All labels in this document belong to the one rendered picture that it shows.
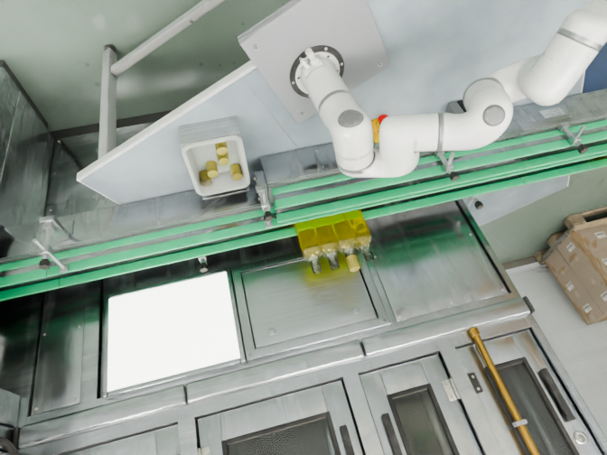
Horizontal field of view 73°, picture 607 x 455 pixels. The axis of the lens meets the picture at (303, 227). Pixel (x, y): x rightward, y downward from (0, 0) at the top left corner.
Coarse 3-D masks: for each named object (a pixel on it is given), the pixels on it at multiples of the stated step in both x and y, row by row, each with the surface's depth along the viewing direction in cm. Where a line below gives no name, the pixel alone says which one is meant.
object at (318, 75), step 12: (300, 60) 105; (312, 60) 105; (324, 60) 108; (336, 60) 110; (300, 72) 109; (312, 72) 106; (324, 72) 104; (336, 72) 106; (300, 84) 112; (312, 84) 105; (324, 84) 102; (336, 84) 101; (312, 96) 105; (324, 96) 100
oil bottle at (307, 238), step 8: (296, 224) 136; (304, 224) 135; (312, 224) 135; (296, 232) 137; (304, 232) 134; (312, 232) 133; (304, 240) 132; (312, 240) 132; (304, 248) 130; (312, 248) 130; (320, 248) 131; (304, 256) 131; (312, 256) 130; (320, 256) 133
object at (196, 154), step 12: (192, 144) 114; (204, 144) 115; (228, 144) 126; (240, 144) 118; (192, 156) 126; (204, 156) 128; (216, 156) 129; (240, 156) 125; (192, 168) 123; (204, 168) 132; (228, 168) 134; (192, 180) 125; (216, 180) 134; (228, 180) 134; (240, 180) 134; (204, 192) 131; (216, 192) 132
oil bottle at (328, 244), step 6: (312, 222) 138; (318, 222) 136; (324, 222) 136; (330, 222) 136; (318, 228) 134; (324, 228) 134; (330, 228) 134; (318, 234) 133; (324, 234) 133; (330, 234) 133; (318, 240) 133; (324, 240) 132; (330, 240) 132; (336, 240) 132; (324, 246) 130; (330, 246) 130; (336, 246) 131; (324, 252) 131; (330, 252) 131; (336, 252) 132
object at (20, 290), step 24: (552, 168) 155; (576, 168) 155; (456, 192) 149; (480, 192) 149; (240, 240) 140; (264, 240) 139; (120, 264) 136; (144, 264) 135; (0, 288) 132; (24, 288) 131; (48, 288) 131
